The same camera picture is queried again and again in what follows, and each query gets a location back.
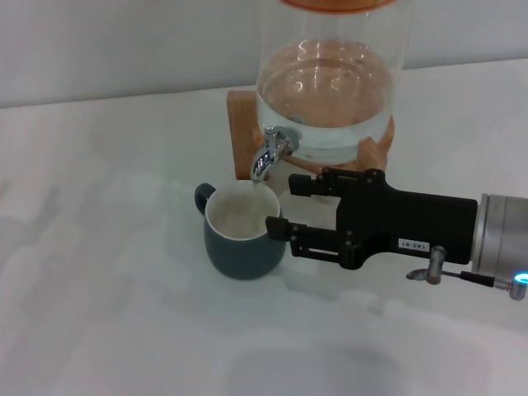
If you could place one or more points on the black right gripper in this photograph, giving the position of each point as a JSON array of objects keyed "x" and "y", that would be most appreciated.
[{"x": 412, "y": 218}]

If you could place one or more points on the glass water dispenser jar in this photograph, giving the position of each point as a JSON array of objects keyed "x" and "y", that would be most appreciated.
[{"x": 330, "y": 103}]

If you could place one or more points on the black cup white inside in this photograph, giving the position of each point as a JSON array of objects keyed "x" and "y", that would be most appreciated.
[{"x": 247, "y": 257}]

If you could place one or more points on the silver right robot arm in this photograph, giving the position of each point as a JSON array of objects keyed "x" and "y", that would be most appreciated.
[{"x": 503, "y": 235}]

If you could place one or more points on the wooden dispenser stand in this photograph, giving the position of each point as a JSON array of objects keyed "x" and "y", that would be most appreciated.
[{"x": 241, "y": 136}]

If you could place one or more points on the orange jar lid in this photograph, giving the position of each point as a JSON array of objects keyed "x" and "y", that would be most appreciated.
[{"x": 330, "y": 3}]

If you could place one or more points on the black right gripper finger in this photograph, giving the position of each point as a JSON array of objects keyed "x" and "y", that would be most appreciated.
[{"x": 277, "y": 228}]

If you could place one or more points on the chrome faucet tap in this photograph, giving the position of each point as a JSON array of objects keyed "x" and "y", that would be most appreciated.
[{"x": 264, "y": 158}]

